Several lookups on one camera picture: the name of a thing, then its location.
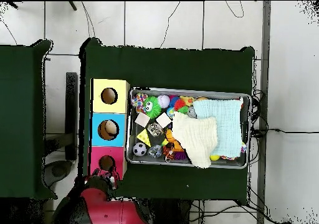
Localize shallow metal mesh bin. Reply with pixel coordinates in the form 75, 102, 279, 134
125, 86, 252, 170

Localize light blue muslin cloth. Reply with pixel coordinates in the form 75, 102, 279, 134
193, 98, 244, 158

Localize white toy baseball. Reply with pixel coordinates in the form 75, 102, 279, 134
157, 94, 171, 109

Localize grey round base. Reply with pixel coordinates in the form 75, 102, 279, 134
43, 160, 74, 188

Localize orange striped tiger plush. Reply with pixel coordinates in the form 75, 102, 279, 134
163, 142, 185, 162

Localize plain wooden cube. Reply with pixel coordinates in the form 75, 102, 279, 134
155, 111, 173, 129
134, 112, 151, 127

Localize wooden box with three holes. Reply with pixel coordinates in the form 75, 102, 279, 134
88, 78, 131, 180

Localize cream muslin cloth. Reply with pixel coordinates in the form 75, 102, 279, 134
171, 111, 219, 169

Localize black power cable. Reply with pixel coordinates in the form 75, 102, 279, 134
250, 128, 319, 138

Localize green fuzzy googly-eyed toy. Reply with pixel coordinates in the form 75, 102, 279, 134
143, 96, 163, 119

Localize clear glitter ball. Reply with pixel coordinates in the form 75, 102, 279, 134
148, 144, 163, 159

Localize black upright panel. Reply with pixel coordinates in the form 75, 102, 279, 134
65, 72, 79, 161

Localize yellow cheese wedge toy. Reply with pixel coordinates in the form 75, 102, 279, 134
136, 128, 152, 147

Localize black and white soccer ball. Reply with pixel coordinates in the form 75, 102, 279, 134
132, 142, 148, 157

